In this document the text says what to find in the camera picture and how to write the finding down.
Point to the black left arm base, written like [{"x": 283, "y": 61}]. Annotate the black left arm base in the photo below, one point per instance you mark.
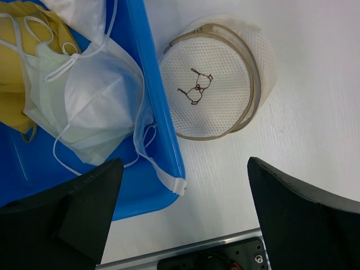
[{"x": 245, "y": 254}]

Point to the pale green bra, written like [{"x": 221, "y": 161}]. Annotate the pale green bra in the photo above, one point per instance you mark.
[{"x": 45, "y": 105}]

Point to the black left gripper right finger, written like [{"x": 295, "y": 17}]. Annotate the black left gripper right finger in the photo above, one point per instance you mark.
[{"x": 303, "y": 226}]

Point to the yellow bra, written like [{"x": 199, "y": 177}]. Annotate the yellow bra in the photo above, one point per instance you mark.
[{"x": 24, "y": 25}]

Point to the white mesh laundry bag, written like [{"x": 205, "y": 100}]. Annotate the white mesh laundry bag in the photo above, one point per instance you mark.
[{"x": 217, "y": 74}]

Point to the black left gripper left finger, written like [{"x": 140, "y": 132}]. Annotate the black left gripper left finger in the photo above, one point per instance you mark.
[{"x": 63, "y": 227}]

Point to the aluminium front rail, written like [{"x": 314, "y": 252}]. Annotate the aluminium front rail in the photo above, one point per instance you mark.
[{"x": 149, "y": 261}]

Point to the blue plastic bin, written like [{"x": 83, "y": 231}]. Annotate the blue plastic bin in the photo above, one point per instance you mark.
[{"x": 29, "y": 168}]

